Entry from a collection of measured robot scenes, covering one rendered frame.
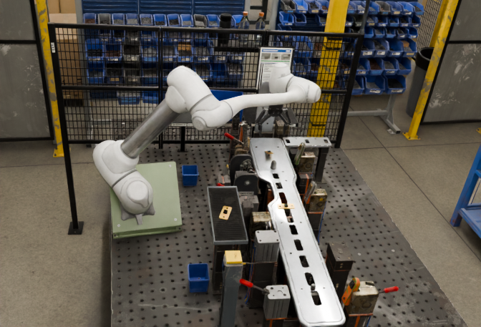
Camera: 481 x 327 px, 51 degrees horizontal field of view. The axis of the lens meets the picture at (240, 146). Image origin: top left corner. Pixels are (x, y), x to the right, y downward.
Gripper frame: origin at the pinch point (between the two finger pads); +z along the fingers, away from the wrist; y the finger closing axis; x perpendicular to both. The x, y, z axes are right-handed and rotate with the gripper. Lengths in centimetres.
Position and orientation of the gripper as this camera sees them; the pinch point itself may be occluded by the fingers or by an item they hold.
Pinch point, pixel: (272, 133)
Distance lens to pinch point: 280.6
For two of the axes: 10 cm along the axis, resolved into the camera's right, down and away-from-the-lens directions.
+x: -1.3, -5.4, 8.3
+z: -0.8, 8.4, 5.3
